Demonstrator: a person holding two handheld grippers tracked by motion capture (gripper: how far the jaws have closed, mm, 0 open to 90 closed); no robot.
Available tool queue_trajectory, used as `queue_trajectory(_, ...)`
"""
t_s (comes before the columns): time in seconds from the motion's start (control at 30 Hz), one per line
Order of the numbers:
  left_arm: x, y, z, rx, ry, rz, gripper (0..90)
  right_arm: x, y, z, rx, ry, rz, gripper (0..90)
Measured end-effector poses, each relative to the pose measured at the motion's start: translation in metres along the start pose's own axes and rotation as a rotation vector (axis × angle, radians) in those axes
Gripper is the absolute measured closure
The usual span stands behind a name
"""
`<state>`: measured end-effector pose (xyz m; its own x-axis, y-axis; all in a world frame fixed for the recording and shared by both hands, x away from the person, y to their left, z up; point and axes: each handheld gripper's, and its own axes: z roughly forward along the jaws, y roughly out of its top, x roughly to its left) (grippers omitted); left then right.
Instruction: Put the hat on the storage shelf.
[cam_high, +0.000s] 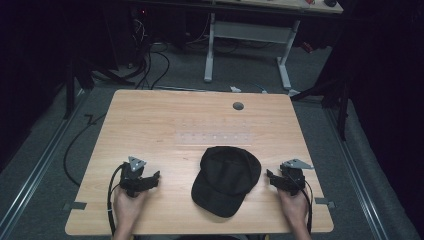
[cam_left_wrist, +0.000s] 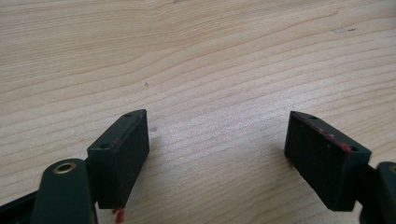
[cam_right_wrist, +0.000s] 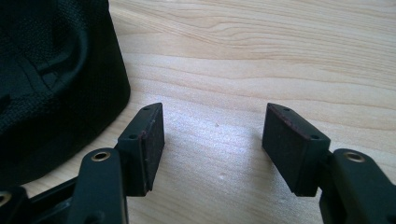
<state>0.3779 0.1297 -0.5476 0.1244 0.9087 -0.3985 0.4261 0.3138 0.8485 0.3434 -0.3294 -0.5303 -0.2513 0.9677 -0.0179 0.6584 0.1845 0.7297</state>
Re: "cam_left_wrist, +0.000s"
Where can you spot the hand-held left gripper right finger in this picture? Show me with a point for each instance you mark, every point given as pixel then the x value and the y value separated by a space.
pixel 323 168

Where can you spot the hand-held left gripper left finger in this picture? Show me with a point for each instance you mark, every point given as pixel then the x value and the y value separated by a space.
pixel 120 161

